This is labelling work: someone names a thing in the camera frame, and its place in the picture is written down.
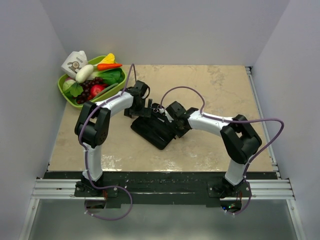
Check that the aluminium frame rail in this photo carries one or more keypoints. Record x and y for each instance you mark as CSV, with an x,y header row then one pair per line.
x,y
52,189

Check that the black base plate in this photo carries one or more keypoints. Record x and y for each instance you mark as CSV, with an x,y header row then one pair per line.
x,y
150,188

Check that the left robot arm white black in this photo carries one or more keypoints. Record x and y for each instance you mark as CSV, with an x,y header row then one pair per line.
x,y
92,129

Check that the yellow toy pepper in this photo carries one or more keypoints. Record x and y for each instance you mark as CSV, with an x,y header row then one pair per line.
x,y
108,59

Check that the green toy leafy vegetable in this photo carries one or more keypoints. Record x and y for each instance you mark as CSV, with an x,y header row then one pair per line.
x,y
72,88

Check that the silver thinning scissors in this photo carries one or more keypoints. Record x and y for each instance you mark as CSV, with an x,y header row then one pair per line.
x,y
158,115

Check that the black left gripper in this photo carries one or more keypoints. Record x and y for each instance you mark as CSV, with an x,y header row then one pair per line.
x,y
145,112

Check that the black zip tool case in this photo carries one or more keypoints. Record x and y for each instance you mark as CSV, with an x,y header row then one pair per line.
x,y
157,133

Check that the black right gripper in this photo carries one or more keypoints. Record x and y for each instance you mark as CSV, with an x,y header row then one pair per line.
x,y
179,133

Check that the orange toy carrot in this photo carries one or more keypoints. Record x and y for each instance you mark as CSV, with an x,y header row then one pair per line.
x,y
107,66

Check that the white paper bag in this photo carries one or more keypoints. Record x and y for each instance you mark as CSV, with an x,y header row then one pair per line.
x,y
74,62

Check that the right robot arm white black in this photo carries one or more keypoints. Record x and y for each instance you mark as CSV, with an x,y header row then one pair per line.
x,y
241,141

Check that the purple toy grapes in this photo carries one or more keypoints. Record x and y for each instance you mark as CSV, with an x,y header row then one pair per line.
x,y
86,96

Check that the red toy fruit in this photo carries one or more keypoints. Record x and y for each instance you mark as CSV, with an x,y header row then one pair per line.
x,y
96,89

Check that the white toy radish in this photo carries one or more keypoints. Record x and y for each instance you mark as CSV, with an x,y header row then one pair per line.
x,y
84,73

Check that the green plastic tray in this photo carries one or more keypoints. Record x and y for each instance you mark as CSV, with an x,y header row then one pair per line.
x,y
107,79

